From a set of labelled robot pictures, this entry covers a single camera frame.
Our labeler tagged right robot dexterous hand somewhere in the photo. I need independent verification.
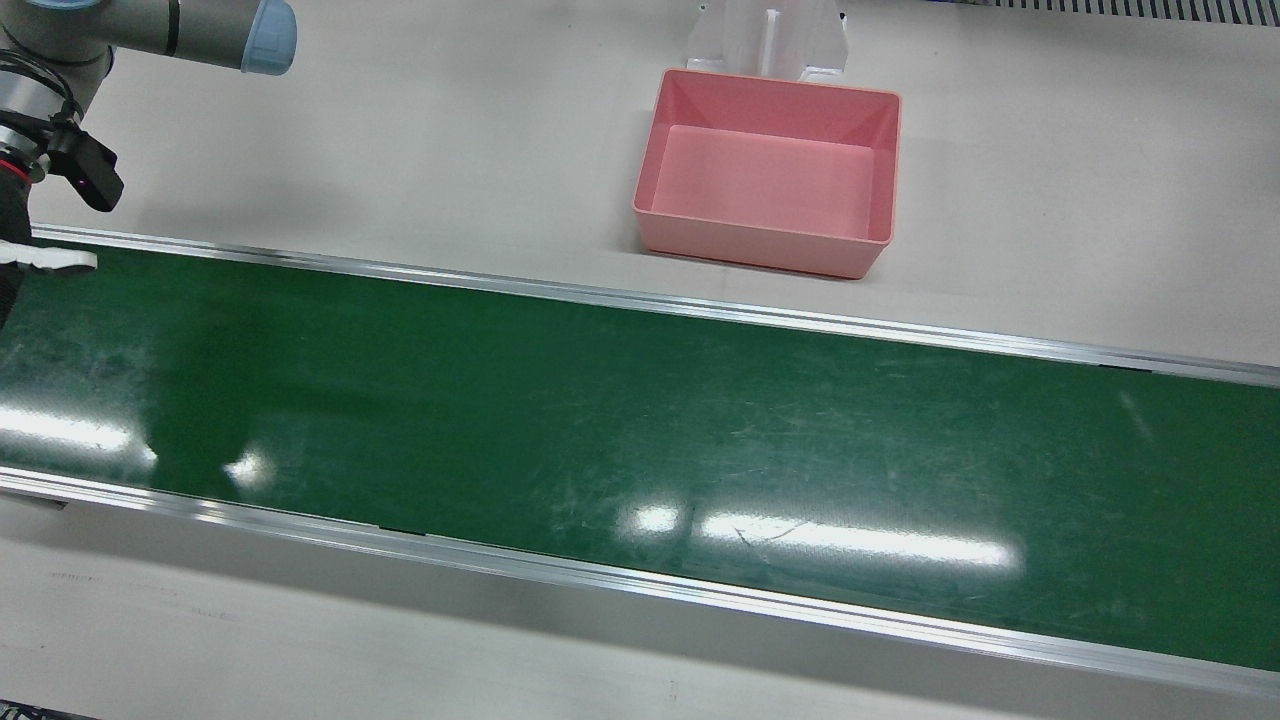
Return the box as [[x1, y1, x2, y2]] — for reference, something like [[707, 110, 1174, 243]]
[[0, 160, 99, 333]]

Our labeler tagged pink plastic box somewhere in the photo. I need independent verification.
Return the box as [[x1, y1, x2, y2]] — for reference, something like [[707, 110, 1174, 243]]
[[632, 68, 903, 281]]

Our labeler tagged green conveyor belt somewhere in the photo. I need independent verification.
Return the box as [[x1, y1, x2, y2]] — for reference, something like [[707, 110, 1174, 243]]
[[0, 240, 1280, 673]]

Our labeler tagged ribbed vent grille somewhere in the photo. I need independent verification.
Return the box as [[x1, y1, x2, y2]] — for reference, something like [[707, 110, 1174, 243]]
[[955, 0, 1280, 29]]

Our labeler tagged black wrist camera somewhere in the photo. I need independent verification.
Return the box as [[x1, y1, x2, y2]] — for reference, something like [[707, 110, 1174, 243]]
[[45, 125, 126, 213]]

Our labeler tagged white bracket stand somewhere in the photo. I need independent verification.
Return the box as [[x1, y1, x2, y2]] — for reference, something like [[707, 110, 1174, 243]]
[[685, 0, 851, 83]]

